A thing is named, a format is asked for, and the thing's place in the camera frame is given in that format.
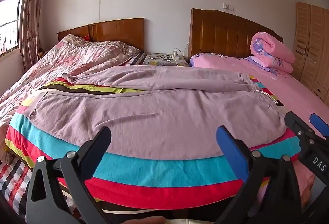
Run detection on floral pink curtain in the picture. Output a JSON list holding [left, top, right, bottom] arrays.
[[19, 0, 42, 72]]

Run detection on rolled pink floral blanket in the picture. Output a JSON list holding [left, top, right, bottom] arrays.
[[246, 32, 295, 74]]

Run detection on window with metal bars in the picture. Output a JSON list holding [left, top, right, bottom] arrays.
[[0, 0, 21, 57]]

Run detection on white wall switch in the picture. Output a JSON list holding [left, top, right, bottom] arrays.
[[222, 3, 235, 12]]

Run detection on right wooden headboard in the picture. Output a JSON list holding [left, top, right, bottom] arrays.
[[188, 8, 283, 58]]

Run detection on plaid checkered sheet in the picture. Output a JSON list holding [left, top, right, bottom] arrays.
[[0, 157, 78, 219]]

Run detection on right hand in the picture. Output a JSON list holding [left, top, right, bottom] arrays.
[[293, 160, 315, 210]]

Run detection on pink floral quilt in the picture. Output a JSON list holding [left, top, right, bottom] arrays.
[[1, 34, 144, 140]]

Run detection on left hand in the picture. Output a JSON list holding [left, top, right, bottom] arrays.
[[122, 216, 166, 224]]

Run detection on beige louvered wardrobe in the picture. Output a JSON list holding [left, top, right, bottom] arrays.
[[292, 2, 329, 105]]

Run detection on wooden headboard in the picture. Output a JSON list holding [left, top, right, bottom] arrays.
[[188, 8, 283, 58], [57, 18, 144, 51]]

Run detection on nightstand with floral cloth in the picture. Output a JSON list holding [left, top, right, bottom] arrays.
[[142, 53, 189, 67]]

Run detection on left wooden headboard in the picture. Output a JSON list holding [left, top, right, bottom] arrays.
[[57, 18, 144, 51]]

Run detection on mauve knit pants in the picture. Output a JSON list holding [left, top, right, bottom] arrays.
[[24, 66, 286, 160]]

